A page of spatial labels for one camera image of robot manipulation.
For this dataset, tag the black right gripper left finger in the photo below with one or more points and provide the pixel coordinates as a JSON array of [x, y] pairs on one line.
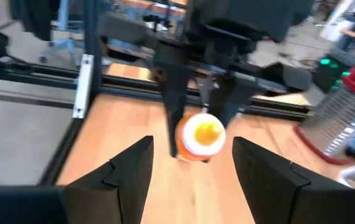
[[87, 202]]

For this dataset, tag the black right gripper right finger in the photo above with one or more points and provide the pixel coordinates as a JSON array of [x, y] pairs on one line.
[[305, 202]]

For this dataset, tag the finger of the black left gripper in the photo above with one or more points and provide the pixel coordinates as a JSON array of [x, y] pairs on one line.
[[174, 93], [230, 96]]

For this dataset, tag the orange food colouring bottle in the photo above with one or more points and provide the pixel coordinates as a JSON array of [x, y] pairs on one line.
[[202, 137]]

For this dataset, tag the silver aluminium bar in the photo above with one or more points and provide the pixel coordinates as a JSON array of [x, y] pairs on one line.
[[82, 87]]

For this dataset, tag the black computer green lights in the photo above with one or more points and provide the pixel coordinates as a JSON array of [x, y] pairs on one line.
[[333, 71]]

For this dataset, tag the grey office chair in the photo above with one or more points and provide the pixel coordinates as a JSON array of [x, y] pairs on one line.
[[62, 37]]

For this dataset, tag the black jacket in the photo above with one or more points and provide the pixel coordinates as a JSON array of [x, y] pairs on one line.
[[34, 15]]

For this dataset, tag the black table edge frame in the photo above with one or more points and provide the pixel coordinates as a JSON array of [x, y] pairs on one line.
[[127, 85]]

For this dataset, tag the black aluminium frame post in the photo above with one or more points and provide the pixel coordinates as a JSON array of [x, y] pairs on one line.
[[92, 46]]

